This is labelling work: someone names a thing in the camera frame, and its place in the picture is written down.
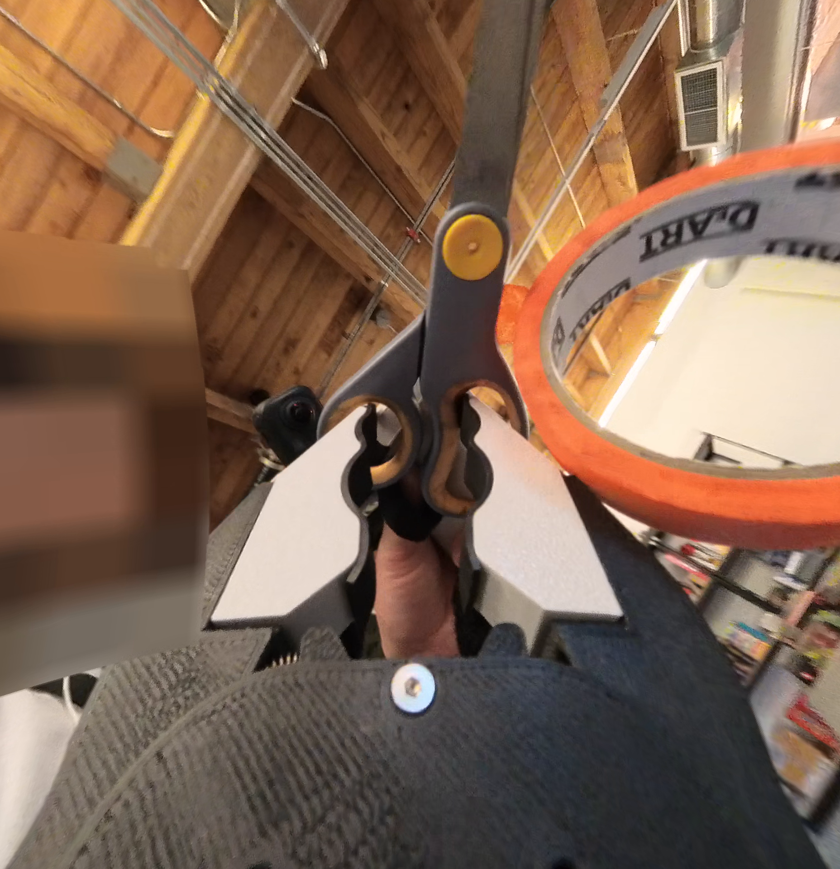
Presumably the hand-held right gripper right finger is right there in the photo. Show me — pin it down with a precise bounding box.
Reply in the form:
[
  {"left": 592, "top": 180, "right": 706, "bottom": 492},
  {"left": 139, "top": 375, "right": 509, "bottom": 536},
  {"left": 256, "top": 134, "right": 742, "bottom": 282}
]
[{"left": 456, "top": 399, "right": 626, "bottom": 658}]

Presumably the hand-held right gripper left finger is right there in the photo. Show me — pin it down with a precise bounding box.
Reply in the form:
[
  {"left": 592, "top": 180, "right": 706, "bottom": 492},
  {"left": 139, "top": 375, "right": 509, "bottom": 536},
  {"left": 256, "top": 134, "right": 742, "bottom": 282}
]
[{"left": 210, "top": 407, "right": 380, "bottom": 658}]

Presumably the orange tape roll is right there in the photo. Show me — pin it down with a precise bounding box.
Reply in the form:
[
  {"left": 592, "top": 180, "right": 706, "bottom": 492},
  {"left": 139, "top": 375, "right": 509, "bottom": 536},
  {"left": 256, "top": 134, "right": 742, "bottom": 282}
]
[{"left": 496, "top": 141, "right": 840, "bottom": 551}]

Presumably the grey scissors yellow pivot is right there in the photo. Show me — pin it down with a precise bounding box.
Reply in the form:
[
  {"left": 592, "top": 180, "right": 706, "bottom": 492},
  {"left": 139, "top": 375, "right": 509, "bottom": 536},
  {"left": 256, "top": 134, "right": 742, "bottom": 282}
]
[{"left": 317, "top": 0, "right": 553, "bottom": 518}]

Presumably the black shelving rack with goods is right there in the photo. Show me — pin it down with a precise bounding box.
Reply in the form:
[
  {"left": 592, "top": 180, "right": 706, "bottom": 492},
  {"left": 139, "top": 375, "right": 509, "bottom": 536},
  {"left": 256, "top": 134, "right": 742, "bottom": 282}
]
[{"left": 647, "top": 530, "right": 840, "bottom": 826}]

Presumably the person's left hand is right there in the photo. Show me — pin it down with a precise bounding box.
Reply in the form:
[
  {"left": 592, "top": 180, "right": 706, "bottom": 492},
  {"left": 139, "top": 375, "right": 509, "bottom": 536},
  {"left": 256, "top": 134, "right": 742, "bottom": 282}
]
[{"left": 374, "top": 526, "right": 462, "bottom": 658}]

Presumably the fluorescent ceiling light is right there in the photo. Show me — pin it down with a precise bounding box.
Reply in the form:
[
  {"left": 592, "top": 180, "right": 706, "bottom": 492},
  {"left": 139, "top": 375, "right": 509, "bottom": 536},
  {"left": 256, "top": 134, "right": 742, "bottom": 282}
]
[{"left": 600, "top": 265, "right": 706, "bottom": 422}]

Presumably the person's white shirt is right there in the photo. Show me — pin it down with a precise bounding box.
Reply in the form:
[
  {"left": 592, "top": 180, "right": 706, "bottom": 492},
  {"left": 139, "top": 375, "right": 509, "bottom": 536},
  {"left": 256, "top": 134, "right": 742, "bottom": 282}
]
[{"left": 0, "top": 679, "right": 98, "bottom": 869}]

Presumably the metal air duct with vent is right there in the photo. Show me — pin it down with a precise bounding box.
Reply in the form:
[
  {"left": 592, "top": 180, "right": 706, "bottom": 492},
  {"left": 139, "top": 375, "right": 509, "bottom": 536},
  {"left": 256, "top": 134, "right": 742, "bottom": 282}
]
[{"left": 674, "top": 0, "right": 821, "bottom": 167}]

